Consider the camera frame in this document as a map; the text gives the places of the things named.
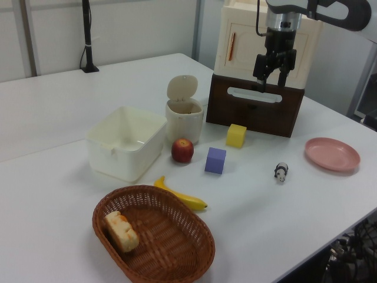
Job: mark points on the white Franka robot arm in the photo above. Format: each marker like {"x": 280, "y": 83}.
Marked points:
{"x": 330, "y": 9}

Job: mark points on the white square plastic bin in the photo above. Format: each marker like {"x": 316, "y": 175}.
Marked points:
{"x": 117, "y": 165}

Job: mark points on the panda figurine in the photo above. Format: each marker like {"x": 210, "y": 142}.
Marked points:
{"x": 281, "y": 172}

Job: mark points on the red apple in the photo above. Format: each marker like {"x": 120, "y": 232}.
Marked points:
{"x": 182, "y": 151}

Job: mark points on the piece of bread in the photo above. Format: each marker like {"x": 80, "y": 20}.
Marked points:
{"x": 122, "y": 233}

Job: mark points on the yellow banana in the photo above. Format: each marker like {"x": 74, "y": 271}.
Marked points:
{"x": 188, "y": 200}

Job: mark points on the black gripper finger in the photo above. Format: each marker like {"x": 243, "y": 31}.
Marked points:
{"x": 282, "y": 79}
{"x": 261, "y": 84}

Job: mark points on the brown wicker basket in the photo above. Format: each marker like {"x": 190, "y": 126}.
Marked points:
{"x": 176, "y": 250}

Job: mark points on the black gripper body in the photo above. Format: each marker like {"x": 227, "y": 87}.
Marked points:
{"x": 279, "y": 41}

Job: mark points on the cream trash can with lid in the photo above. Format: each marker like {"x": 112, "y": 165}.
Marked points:
{"x": 182, "y": 126}

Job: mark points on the pink plate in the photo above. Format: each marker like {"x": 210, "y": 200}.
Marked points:
{"x": 332, "y": 154}

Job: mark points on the purple cube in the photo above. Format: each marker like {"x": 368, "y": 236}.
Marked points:
{"x": 215, "y": 161}

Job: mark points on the yellow cube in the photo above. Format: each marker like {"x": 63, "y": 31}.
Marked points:
{"x": 235, "y": 136}

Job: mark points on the dark brown wooden drawer box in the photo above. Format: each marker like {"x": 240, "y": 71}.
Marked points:
{"x": 265, "y": 118}

